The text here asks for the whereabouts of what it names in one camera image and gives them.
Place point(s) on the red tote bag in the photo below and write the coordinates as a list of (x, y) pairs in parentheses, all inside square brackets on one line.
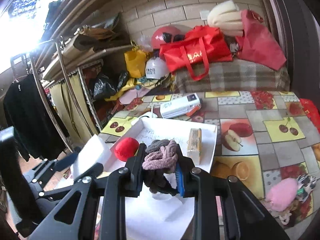
[(197, 47)]

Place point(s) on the white cardboard box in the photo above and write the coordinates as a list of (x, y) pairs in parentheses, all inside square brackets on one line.
[(165, 135)]

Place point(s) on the red yarn ball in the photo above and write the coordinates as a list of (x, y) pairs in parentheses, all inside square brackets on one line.
[(127, 148)]

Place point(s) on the black plastic bag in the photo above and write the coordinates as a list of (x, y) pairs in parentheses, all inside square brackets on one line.
[(105, 85)]

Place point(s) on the white helmet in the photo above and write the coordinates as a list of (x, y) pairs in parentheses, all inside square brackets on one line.
[(156, 68)]

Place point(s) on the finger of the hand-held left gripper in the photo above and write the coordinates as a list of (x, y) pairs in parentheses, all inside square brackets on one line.
[(93, 169), (66, 161)]

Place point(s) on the red helmet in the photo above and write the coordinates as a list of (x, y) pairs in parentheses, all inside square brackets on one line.
[(162, 36)]

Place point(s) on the cream ribbed cushion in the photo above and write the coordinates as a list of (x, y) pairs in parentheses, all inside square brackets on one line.
[(225, 17)]

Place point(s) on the metal shelf rack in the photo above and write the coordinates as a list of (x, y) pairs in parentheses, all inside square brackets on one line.
[(63, 62)]

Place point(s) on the red patterned bag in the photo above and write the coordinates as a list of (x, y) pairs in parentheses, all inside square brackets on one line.
[(311, 112)]

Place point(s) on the cardboard pile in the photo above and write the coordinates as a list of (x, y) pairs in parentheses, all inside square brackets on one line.
[(97, 33)]

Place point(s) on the beige rack curtain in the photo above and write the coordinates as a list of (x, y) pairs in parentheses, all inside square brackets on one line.
[(65, 102)]

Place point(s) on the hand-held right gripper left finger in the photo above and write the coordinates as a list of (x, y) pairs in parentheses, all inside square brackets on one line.
[(136, 177)]

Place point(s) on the pink slipper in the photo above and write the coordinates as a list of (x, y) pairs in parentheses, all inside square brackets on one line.
[(128, 97)]

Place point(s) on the red cloth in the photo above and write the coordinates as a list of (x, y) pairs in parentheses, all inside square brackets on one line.
[(260, 42)]

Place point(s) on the black hanging garment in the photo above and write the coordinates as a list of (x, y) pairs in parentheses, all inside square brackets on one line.
[(27, 115)]

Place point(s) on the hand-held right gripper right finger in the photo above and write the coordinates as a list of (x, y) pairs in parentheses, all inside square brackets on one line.
[(180, 180)]

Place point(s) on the dark brown scrunchie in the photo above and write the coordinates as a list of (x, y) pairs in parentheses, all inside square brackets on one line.
[(155, 182)]

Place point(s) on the plaid sofa cover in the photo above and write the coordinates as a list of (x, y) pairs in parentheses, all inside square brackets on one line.
[(237, 75)]

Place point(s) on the fruit print tablecloth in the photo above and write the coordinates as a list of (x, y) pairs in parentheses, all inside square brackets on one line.
[(275, 150)]

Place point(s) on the white device box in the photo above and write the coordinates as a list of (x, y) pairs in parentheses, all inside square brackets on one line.
[(180, 107)]

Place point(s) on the yellow plastic bag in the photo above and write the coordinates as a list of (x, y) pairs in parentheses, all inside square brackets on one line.
[(135, 62)]

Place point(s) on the grey scrunchie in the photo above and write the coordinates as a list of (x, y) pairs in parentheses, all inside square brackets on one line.
[(156, 145)]

